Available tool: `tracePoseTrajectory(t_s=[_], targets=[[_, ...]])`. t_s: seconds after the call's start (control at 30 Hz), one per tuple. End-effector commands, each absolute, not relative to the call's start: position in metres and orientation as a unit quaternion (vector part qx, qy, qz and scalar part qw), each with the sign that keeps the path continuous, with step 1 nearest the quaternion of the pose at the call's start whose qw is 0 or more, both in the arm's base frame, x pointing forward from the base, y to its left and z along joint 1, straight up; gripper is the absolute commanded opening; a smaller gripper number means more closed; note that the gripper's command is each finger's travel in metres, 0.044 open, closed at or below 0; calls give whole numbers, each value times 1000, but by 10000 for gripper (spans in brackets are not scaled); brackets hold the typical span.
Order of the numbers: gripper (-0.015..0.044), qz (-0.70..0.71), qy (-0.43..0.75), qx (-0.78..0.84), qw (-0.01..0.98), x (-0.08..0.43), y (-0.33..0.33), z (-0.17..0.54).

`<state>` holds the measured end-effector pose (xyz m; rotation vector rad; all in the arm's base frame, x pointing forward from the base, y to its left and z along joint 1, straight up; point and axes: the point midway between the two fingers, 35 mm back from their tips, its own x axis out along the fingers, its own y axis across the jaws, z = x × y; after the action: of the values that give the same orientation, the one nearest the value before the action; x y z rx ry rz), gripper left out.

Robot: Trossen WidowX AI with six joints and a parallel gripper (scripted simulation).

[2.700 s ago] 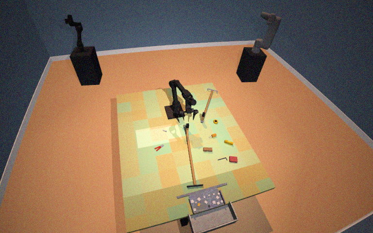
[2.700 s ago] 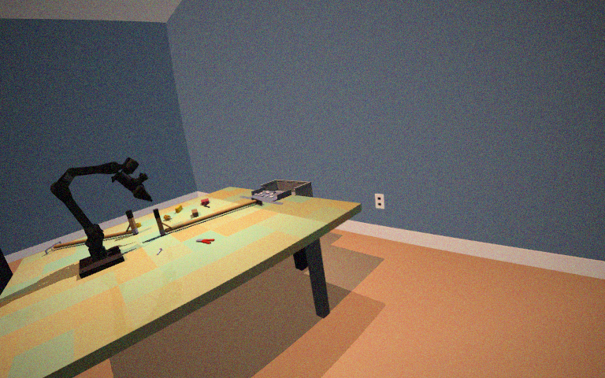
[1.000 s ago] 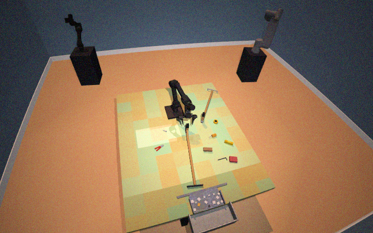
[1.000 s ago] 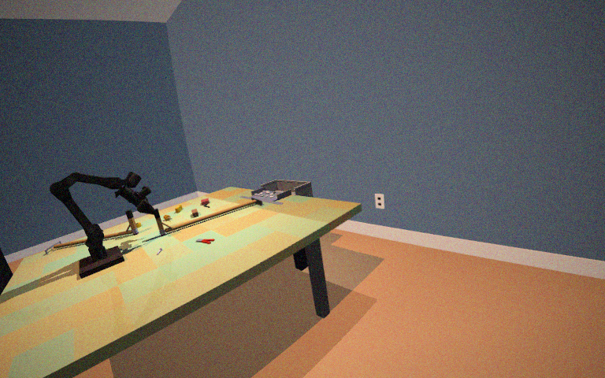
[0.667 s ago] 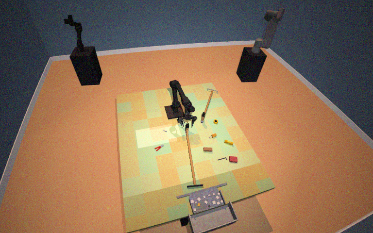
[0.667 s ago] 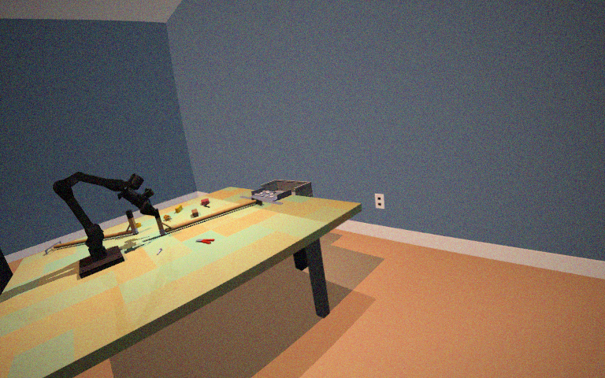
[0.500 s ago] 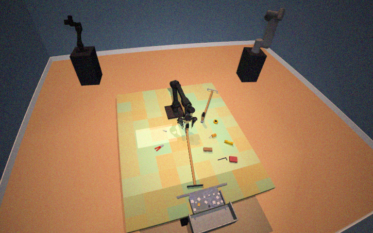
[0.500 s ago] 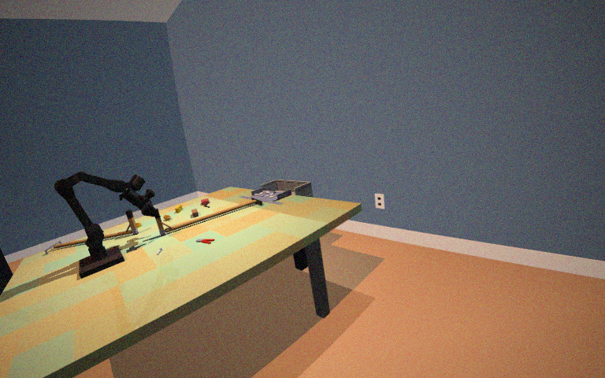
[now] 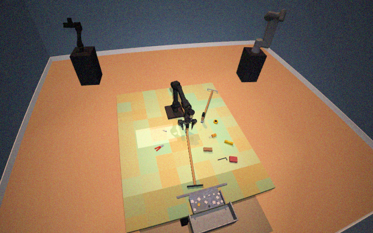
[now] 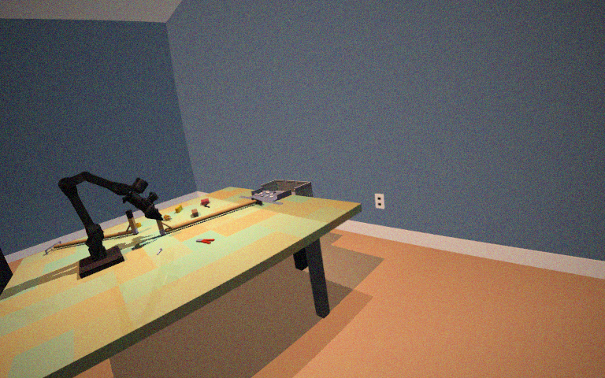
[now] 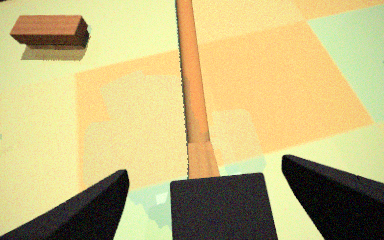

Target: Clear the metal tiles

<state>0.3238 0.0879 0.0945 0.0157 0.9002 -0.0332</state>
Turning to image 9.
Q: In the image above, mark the red flat square tile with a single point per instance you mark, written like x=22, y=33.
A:
x=232, y=159

